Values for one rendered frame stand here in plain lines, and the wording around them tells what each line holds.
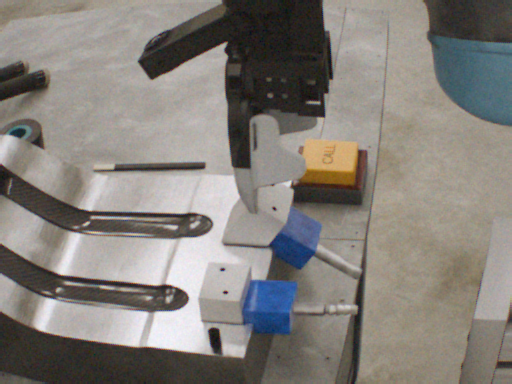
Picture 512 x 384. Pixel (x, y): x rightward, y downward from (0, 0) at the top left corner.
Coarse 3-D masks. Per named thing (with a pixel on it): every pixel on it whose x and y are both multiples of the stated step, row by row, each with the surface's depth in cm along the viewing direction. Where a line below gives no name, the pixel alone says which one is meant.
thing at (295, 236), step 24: (264, 192) 99; (288, 192) 101; (240, 216) 98; (264, 216) 97; (288, 216) 100; (240, 240) 99; (264, 240) 99; (288, 240) 99; (312, 240) 100; (336, 264) 101
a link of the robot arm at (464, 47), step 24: (432, 0) 39; (456, 0) 38; (480, 0) 37; (504, 0) 36; (432, 24) 41; (456, 24) 38; (480, 24) 37; (504, 24) 37; (432, 48) 42; (456, 48) 39; (480, 48) 38; (504, 48) 37; (456, 72) 40; (480, 72) 39; (504, 72) 38; (456, 96) 41; (480, 96) 40; (504, 96) 39; (504, 120) 40
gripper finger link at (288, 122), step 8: (256, 112) 96; (264, 112) 97; (272, 112) 98; (280, 112) 98; (280, 120) 98; (288, 120) 98; (296, 120) 98; (304, 120) 98; (312, 120) 98; (280, 128) 99; (288, 128) 99; (296, 128) 99; (304, 128) 99; (256, 144) 100
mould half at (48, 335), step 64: (64, 192) 108; (128, 192) 108; (192, 192) 107; (64, 256) 100; (128, 256) 100; (192, 256) 99; (256, 256) 98; (0, 320) 91; (64, 320) 92; (128, 320) 92; (192, 320) 91
